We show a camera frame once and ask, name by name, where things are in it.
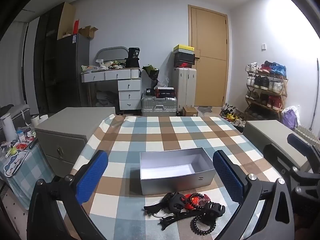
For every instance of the black paper bag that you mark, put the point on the black paper bag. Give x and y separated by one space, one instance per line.
132 57

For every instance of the white desk with drawers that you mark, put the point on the white desk with drawers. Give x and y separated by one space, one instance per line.
127 87

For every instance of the pile of loose shoes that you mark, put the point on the pile of loose shoes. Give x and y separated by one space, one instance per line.
232 116

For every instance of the large flat cardboard box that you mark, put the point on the large flat cardboard box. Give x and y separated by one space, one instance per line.
66 20

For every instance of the dark wardrobe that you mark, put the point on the dark wardrobe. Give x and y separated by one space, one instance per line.
46 62

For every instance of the clear plastic bag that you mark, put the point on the clear plastic bag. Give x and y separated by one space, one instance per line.
163 82

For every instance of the grey floor mat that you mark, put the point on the grey floor mat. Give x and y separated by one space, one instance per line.
205 109

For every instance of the black wrapped flower bouquet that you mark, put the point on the black wrapped flower bouquet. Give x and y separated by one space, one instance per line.
151 73

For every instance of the side table clutter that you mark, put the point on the side table clutter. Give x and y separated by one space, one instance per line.
23 136

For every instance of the wooden door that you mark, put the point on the wooden door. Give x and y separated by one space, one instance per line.
210 55

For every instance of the silver flat suitcase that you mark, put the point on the silver flat suitcase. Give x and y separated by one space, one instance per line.
158 106

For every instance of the large black claw hair clip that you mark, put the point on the large black claw hair clip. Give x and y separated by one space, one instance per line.
175 203

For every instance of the yellow shoebox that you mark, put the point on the yellow shoebox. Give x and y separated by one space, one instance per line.
183 48

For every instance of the wooden shoe rack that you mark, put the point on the wooden shoe rack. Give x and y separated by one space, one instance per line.
265 92

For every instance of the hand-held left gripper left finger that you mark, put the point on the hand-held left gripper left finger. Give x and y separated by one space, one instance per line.
92 177

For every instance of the black fabric bag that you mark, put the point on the black fabric bag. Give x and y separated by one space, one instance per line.
17 115

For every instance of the black toothed hair clip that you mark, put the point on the black toothed hair clip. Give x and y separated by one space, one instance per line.
175 220

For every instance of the side table with checked cloth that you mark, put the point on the side table with checked cloth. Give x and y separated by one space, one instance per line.
25 180

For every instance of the white cups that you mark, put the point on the white cups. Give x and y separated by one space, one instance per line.
38 120

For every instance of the desk clutter pile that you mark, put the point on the desk clutter pile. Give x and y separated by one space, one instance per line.
105 66

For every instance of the cloud shaped pad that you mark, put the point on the cloud shaped pad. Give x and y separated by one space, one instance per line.
16 163

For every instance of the sneakers collection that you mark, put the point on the sneakers collection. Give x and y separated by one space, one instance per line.
265 80

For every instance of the long black hair clip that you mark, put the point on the long black hair clip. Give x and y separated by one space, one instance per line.
155 207

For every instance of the white thermos bottle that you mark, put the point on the white thermos bottle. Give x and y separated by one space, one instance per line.
7 130

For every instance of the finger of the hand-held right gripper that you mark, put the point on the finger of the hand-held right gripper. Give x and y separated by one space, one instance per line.
277 155
298 140

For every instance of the checked tablecloth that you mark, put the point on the checked tablecloth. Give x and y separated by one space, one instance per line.
155 135

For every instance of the thin metal pole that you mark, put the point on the thin metal pole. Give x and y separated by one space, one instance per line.
315 92

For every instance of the white upright suitcase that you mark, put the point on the white upright suitcase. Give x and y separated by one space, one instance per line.
183 90

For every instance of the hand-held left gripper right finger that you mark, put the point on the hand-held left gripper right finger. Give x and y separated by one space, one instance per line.
228 177

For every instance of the small black box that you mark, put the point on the small black box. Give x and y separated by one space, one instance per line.
150 92

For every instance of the dark refrigerator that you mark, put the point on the dark refrigerator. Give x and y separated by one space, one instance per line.
72 70

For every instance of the purple bag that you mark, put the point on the purple bag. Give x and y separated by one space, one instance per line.
290 118

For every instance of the red slim box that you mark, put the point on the red slim box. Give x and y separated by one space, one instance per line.
76 26

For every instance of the woven basket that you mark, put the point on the woven basket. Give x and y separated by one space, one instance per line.
307 132

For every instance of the open cardboard box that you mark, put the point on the open cardboard box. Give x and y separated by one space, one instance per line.
87 32

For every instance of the white round badge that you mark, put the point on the white round badge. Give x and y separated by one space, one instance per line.
160 215

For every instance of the black and red shoebox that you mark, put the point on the black and red shoebox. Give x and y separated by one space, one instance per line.
183 64

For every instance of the grey arched mirror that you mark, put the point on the grey arched mirror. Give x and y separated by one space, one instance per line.
111 52

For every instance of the red round badge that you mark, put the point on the red round badge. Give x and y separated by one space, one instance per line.
193 201

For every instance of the plain grey cabinet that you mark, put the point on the plain grey cabinet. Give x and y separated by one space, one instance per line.
265 130

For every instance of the silver cardboard box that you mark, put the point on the silver cardboard box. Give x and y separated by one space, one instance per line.
175 170

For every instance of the red and black box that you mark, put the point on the red and black box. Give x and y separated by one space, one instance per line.
165 92

